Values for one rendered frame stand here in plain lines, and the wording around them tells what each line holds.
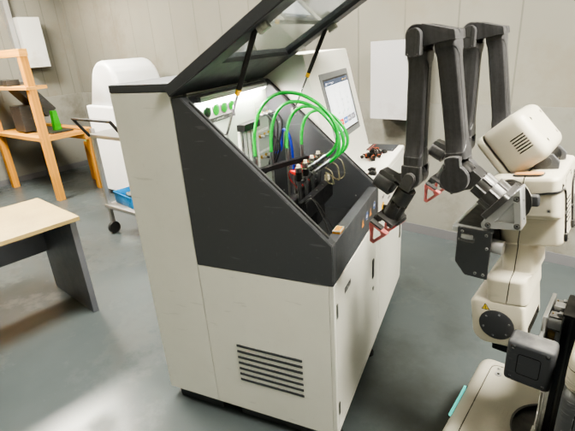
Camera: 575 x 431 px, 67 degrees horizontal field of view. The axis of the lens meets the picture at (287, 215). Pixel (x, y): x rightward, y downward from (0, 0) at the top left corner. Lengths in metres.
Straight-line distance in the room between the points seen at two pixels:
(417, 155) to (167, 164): 0.91
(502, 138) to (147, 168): 1.23
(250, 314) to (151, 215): 0.56
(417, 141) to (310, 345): 0.89
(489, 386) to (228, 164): 1.34
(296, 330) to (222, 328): 0.36
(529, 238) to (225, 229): 1.01
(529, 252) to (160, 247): 1.35
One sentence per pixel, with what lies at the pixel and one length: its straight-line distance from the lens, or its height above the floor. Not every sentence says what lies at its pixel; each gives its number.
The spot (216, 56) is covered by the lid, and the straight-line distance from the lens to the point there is 1.47.
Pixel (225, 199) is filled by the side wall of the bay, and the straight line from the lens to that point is 1.59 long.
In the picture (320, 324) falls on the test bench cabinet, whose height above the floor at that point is 0.62.
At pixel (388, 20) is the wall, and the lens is 3.72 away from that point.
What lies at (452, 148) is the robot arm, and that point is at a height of 1.31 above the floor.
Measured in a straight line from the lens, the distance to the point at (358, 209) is 1.79.
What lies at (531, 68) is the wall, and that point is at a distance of 3.39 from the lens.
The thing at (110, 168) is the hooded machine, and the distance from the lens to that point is 5.58.
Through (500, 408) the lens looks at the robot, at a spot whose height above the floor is 0.28.
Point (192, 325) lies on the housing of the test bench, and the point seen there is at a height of 0.48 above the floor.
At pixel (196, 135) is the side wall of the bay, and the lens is 1.58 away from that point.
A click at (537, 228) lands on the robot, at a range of 1.43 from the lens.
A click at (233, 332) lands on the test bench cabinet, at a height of 0.49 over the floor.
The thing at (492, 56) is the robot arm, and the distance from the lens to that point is 1.64.
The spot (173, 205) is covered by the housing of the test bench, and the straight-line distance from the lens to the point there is 1.75.
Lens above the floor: 1.60
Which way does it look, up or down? 22 degrees down
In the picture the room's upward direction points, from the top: 4 degrees counter-clockwise
